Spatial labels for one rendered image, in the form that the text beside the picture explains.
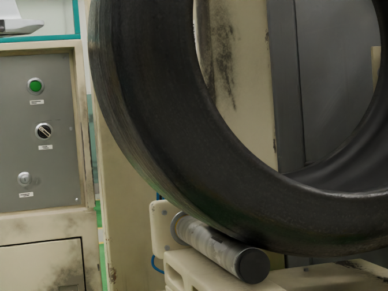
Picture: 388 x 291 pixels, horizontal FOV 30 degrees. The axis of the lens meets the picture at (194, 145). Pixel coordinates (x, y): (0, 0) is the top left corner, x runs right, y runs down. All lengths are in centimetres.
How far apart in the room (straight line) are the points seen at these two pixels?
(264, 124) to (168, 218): 24
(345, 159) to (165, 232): 32
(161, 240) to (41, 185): 47
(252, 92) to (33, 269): 63
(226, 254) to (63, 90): 78
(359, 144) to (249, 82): 22
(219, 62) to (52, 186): 54
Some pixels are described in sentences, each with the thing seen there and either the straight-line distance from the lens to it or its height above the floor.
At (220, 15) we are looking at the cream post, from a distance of 128.
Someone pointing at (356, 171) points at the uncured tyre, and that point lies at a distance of 122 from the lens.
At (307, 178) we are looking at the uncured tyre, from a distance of 119.
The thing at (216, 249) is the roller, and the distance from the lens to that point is 99.
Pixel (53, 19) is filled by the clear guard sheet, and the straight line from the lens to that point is 162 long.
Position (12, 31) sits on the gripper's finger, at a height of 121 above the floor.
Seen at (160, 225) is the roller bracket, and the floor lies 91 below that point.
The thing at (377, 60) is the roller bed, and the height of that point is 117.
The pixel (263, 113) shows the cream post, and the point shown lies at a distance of 129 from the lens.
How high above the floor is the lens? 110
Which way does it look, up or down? 3 degrees down
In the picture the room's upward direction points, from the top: 4 degrees counter-clockwise
